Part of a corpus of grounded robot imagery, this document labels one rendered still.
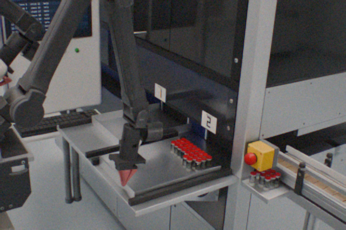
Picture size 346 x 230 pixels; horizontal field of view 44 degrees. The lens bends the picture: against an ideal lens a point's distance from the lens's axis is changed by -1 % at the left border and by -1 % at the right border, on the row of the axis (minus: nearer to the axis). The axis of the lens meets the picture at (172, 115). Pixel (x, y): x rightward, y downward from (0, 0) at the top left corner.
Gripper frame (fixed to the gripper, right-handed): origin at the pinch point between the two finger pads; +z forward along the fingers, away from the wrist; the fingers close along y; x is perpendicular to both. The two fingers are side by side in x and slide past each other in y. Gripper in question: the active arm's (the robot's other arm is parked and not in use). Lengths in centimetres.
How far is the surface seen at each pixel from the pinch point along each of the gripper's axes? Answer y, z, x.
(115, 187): -0.4, 3.5, 3.6
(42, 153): 47, 85, 198
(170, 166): 22.4, -0.7, 6.3
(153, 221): 48, 50, 43
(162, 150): 25.9, -1.3, 17.4
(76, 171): 30, 49, 98
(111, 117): 22, -1, 53
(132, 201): -0.8, 1.7, -8.4
